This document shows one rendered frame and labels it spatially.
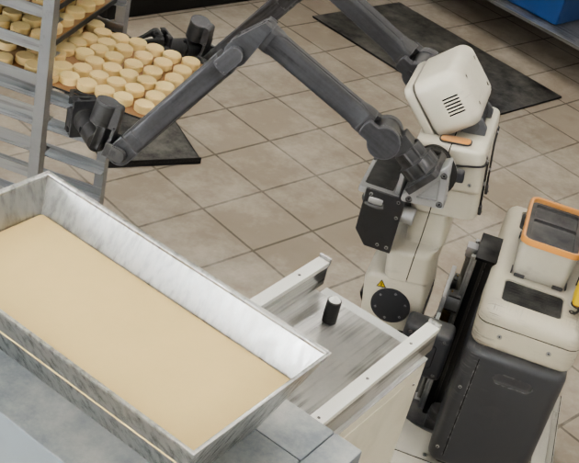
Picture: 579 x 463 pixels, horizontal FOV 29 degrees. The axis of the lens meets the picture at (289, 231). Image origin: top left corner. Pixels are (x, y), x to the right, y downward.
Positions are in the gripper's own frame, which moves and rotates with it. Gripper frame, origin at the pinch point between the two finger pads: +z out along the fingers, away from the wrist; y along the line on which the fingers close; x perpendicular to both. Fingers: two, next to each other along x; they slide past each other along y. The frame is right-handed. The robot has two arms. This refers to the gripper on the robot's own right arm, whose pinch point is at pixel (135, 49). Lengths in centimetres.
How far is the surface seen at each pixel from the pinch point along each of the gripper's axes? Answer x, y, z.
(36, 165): 26.8, -18.5, 34.4
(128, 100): 34.9, 4.9, 16.2
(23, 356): 147, 33, 79
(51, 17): 25.4, 22.5, 34.9
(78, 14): 4.6, 12.9, 19.8
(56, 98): -16.5, -25.3, 14.3
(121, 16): -6.0, 6.6, 2.9
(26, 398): 151, 29, 79
